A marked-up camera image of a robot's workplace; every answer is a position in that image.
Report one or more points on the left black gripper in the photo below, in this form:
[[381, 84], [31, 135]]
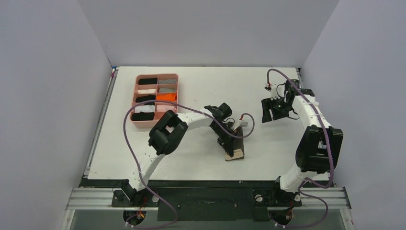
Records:
[[227, 143]]

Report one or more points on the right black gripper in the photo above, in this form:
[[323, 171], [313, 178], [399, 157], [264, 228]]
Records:
[[274, 106]]

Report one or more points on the olive underwear beige waistband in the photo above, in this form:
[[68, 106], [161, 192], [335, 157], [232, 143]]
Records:
[[239, 151]]

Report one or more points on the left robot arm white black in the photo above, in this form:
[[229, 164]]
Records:
[[166, 135]]

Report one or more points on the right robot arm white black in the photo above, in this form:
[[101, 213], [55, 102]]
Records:
[[319, 148]]

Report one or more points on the orange rolled underwear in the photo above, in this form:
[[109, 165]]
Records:
[[167, 97]]

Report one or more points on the pink rolled underwear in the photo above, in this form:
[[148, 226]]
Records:
[[164, 108]]

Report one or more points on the grey striped rolled underwear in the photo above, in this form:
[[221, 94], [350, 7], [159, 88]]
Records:
[[167, 81]]

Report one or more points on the white rolled underwear lower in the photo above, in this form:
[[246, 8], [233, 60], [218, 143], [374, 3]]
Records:
[[145, 109]]

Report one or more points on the white rolled underwear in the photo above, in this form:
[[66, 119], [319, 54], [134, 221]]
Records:
[[147, 91], [145, 109]]

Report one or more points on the black rolled underwear middle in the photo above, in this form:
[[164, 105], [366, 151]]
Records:
[[145, 98]]

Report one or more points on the black rolled underwear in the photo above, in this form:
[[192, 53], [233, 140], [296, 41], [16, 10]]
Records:
[[147, 81], [145, 98], [142, 116]]

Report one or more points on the white rolled underwear upper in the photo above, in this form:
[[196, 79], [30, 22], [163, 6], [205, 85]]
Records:
[[147, 91]]

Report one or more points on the black rolled underwear bottom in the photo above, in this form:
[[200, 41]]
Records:
[[142, 116]]

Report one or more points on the black rolled underwear top left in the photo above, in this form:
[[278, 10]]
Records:
[[147, 81]]

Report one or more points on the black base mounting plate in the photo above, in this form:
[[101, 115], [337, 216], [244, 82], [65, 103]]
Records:
[[206, 201]]

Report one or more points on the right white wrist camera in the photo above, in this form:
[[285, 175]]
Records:
[[274, 90]]

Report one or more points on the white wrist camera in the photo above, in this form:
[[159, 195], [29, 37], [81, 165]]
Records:
[[274, 90], [242, 123]]

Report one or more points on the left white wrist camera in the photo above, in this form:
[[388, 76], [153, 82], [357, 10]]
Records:
[[242, 123]]

